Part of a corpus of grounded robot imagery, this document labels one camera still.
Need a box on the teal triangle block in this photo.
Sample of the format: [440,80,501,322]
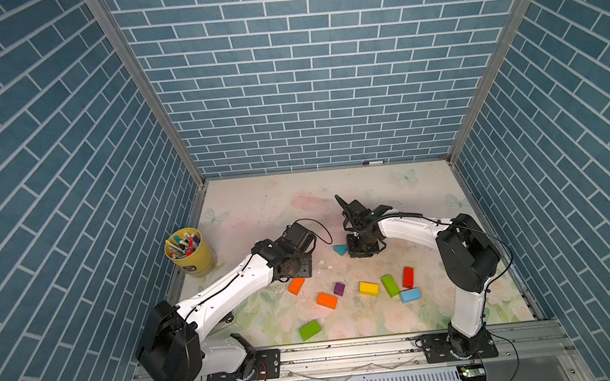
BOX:
[333,245,348,256]

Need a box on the orange block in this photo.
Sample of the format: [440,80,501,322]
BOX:
[288,278,305,296]
[316,292,338,310]

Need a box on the yellow block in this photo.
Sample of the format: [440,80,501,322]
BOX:
[359,282,380,297]

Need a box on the green block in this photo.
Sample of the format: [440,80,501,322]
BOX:
[298,320,322,341]
[381,275,400,297]

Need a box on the red block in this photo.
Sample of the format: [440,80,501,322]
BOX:
[402,267,415,290]

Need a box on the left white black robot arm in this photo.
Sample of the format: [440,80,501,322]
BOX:
[136,221,318,381]

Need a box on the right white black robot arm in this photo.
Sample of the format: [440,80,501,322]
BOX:
[335,196,501,359]

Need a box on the purple cube block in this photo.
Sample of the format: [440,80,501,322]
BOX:
[334,282,345,296]

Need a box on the light blue block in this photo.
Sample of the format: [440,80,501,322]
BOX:
[399,288,422,303]

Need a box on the green block front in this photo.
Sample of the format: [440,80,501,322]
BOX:
[298,320,322,341]

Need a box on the yellow pen cup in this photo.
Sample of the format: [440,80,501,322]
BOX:
[164,228,217,277]

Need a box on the black marker at wall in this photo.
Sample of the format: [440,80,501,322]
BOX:
[362,160,385,166]

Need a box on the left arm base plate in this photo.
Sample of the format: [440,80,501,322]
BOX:
[205,348,281,381]

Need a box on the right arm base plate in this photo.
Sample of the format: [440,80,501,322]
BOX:
[414,327,499,364]

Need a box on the aluminium front rail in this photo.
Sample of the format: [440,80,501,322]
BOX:
[133,320,593,381]

